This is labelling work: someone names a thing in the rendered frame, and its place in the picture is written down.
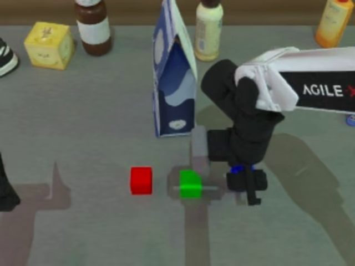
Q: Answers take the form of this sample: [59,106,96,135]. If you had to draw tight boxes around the black and white sneaker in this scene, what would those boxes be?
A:
[0,37,20,78]

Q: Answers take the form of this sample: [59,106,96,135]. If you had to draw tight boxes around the yellow cube box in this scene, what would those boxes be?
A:
[23,22,75,71]

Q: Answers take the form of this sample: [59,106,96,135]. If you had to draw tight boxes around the orange bottle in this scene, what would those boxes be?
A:
[315,0,355,49]

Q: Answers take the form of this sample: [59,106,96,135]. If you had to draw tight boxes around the blue and white milk carton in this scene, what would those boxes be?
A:
[151,0,199,139]

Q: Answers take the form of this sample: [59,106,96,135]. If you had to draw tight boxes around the cream plastic bottle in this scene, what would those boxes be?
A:
[194,0,224,63]

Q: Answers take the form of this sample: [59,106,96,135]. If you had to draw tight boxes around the green cube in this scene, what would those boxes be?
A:
[179,170,202,199]

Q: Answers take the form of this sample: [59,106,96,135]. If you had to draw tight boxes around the red cube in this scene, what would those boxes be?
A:
[130,166,154,196]

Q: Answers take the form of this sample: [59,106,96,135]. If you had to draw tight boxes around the brown bottle with white label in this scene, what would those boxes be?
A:
[74,0,114,57]

